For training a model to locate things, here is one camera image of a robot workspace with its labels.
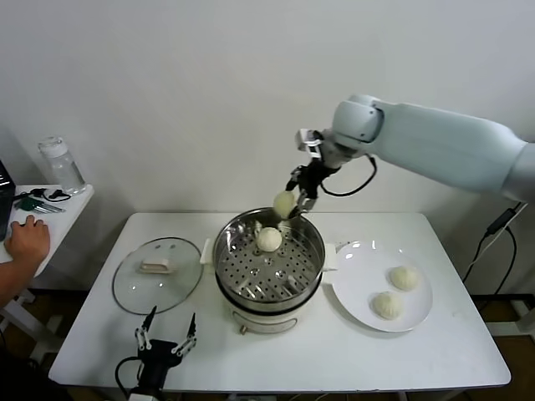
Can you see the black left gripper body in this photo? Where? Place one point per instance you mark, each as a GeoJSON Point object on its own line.
{"type": "Point", "coordinates": [156, 355]}

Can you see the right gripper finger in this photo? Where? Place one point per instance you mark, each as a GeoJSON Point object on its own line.
{"type": "Point", "coordinates": [304, 202]}
{"type": "Point", "coordinates": [292, 179]}

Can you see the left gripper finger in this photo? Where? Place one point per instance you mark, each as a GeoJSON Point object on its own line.
{"type": "Point", "coordinates": [148, 326]}
{"type": "Point", "coordinates": [191, 332]}

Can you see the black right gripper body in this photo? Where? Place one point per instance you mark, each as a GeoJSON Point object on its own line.
{"type": "Point", "coordinates": [312, 177]}

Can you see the white steamed baozi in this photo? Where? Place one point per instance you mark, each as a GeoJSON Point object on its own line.
{"type": "Point", "coordinates": [268, 239]}
{"type": "Point", "coordinates": [283, 204]}
{"type": "Point", "coordinates": [404, 278]}
{"type": "Point", "coordinates": [388, 306]}

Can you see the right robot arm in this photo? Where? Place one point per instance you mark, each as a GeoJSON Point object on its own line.
{"type": "Point", "coordinates": [418, 133]}

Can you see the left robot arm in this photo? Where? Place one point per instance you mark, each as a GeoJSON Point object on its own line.
{"type": "Point", "coordinates": [144, 394]}

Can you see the stainless steel steamer basket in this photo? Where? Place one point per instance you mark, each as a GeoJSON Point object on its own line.
{"type": "Point", "coordinates": [251, 288]}

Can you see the person's hand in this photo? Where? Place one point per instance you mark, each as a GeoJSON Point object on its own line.
{"type": "Point", "coordinates": [31, 242]}

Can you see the white electric cooking pot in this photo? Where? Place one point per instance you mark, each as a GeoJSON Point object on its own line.
{"type": "Point", "coordinates": [263, 322]}

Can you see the white round plate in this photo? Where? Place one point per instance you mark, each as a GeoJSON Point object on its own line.
{"type": "Point", "coordinates": [359, 267]}

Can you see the white side table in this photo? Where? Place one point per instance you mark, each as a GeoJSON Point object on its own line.
{"type": "Point", "coordinates": [71, 209]}

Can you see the green hex key set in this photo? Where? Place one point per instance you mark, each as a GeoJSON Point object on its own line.
{"type": "Point", "coordinates": [26, 204]}

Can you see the clear water bottle white cap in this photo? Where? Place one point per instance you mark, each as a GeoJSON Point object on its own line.
{"type": "Point", "coordinates": [67, 171]}

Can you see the black box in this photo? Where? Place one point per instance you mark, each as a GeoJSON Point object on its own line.
{"type": "Point", "coordinates": [5, 200]}

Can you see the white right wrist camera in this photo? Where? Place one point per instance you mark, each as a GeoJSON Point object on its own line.
{"type": "Point", "coordinates": [308, 144]}

